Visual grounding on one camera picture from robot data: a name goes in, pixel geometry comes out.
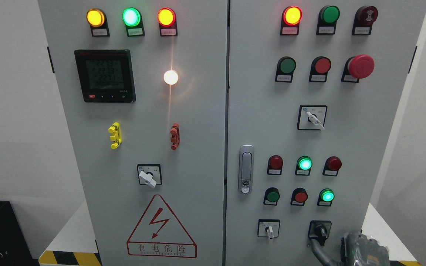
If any black rotary knob switch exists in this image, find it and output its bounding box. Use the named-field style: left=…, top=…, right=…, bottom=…
left=308, top=220, right=332, bottom=246

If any grey electrical control cabinet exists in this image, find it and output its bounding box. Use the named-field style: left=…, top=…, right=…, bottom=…
left=38, top=0, right=426, bottom=266

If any red terminal clip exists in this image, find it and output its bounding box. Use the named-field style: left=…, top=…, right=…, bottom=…
left=170, top=123, right=180, bottom=150

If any dark red indicator left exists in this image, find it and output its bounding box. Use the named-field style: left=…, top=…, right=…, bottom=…
left=267, top=155, right=284, bottom=175

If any dark red indicator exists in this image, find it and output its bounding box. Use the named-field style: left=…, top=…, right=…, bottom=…
left=267, top=155, right=284, bottom=175
left=322, top=156, right=342, bottom=177

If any glowing white indicator light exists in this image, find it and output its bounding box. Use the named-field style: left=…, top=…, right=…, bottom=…
left=163, top=70, right=179, bottom=85

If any green push button lower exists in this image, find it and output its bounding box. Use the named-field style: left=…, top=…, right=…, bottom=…
left=263, top=187, right=280, bottom=206

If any green push button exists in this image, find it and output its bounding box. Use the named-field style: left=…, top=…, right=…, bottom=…
left=274, top=56, right=296, bottom=83
left=263, top=187, right=280, bottom=206

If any lit green indicator middle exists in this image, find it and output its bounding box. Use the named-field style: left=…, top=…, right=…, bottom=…
left=295, top=156, right=313, bottom=176

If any yellow terminal clip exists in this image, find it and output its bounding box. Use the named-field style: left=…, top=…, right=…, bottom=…
left=108, top=122, right=123, bottom=150

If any green push button upper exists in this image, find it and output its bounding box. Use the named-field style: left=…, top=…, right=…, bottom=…
left=274, top=56, right=296, bottom=83

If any red push button lower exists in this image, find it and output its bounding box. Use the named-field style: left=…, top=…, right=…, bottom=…
left=290, top=188, right=308, bottom=207

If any red push button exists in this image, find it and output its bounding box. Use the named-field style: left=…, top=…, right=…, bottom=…
left=290, top=188, right=308, bottom=207
left=309, top=56, right=331, bottom=83

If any red electric hazard sticker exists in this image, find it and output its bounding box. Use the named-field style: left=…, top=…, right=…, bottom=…
left=126, top=194, right=197, bottom=259

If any black digital power meter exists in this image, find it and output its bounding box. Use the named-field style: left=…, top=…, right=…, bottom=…
left=74, top=49, right=136, bottom=103

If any dark red indicator right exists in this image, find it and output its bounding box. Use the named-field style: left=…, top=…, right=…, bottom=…
left=322, top=156, right=342, bottom=177

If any orange-red indicator light left door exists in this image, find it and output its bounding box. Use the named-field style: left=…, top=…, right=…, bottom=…
left=157, top=7, right=178, bottom=37

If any orange-red indicator light door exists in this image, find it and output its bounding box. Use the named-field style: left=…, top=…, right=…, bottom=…
left=280, top=6, right=302, bottom=35
left=157, top=7, right=178, bottom=37

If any red push button upper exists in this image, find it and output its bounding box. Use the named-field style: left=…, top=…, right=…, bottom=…
left=309, top=56, right=331, bottom=83

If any lit green button lower right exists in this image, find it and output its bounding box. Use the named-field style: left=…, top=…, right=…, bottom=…
left=317, top=188, right=335, bottom=207

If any lit green indicator light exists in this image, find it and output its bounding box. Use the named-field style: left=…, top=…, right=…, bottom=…
left=123, top=7, right=145, bottom=37

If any orange-red indicator light right door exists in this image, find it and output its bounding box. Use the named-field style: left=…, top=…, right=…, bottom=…
left=280, top=6, right=302, bottom=35

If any red emergency stop button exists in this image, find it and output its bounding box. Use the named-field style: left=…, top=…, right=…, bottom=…
left=341, top=54, right=375, bottom=83

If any yellow indicator light top left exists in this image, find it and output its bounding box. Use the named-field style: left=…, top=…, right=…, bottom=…
left=86, top=8, right=110, bottom=37

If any dark green indicator light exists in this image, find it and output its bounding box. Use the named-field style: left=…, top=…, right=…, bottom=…
left=316, top=5, right=340, bottom=35

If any dark red buzzer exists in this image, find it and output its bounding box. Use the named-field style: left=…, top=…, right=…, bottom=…
left=352, top=6, right=378, bottom=35

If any silver door lock handle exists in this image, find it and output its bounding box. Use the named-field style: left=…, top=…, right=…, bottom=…
left=238, top=144, right=255, bottom=195

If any white-handled selector switch left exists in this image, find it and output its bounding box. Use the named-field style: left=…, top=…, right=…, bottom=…
left=137, top=164, right=162, bottom=188

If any white lever selector switch upper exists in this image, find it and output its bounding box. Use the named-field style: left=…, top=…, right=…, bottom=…
left=297, top=105, right=328, bottom=131

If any small white selector switch bottom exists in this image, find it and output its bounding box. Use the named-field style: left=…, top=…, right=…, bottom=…
left=257, top=219, right=280, bottom=240

